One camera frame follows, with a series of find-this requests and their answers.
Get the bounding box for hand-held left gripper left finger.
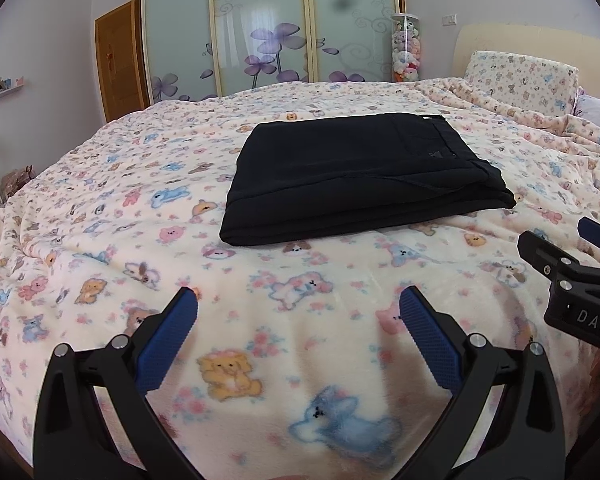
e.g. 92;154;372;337
32;287;201;480

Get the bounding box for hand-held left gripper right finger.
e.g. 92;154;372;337
397;285;567;480

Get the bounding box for black pants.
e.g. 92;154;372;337
219;113;518;248

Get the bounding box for bear printed blanket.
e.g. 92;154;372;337
0;77;600;480

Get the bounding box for bear printed pillow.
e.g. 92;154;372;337
464;50;581;112

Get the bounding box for beige headboard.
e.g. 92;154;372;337
452;23;600;106

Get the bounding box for pile of pink toys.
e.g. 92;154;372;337
0;165;36;197

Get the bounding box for clear jar of plush toys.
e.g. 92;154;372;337
391;14;422;83

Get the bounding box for wooden door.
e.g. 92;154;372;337
94;2;146;124

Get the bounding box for flower printed glass wardrobe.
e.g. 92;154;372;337
132;0;406;107

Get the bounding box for white wall shelf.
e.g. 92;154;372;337
0;76;26;103

